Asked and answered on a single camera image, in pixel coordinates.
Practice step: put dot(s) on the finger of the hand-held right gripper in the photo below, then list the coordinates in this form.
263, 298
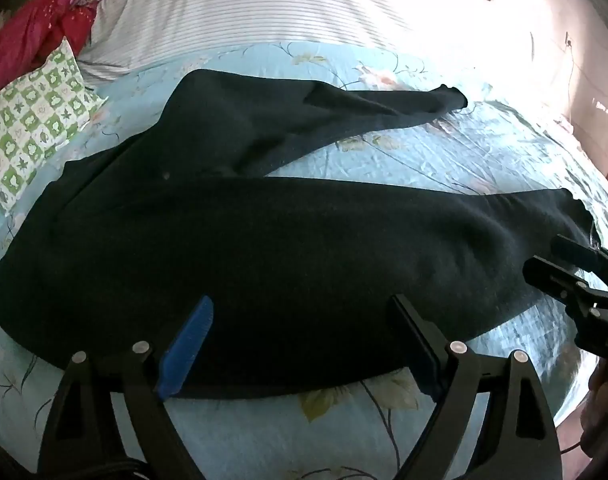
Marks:
566, 285
591, 257

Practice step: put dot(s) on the green checked pillow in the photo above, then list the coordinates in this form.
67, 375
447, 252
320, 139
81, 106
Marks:
31, 120

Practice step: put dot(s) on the red quilt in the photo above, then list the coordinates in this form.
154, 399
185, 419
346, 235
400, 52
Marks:
29, 30

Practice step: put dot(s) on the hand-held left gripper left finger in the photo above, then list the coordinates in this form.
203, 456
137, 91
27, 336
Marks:
186, 347

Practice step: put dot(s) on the white striped bed sheet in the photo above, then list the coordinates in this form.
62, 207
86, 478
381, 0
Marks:
284, 5

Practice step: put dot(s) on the black pants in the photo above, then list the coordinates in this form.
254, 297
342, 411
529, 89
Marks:
264, 240

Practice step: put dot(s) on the person's right hand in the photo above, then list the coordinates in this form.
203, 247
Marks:
606, 410

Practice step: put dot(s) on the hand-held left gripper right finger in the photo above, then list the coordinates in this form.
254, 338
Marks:
418, 355

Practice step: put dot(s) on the blue floral bed sheet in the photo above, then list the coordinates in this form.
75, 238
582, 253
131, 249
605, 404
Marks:
434, 160

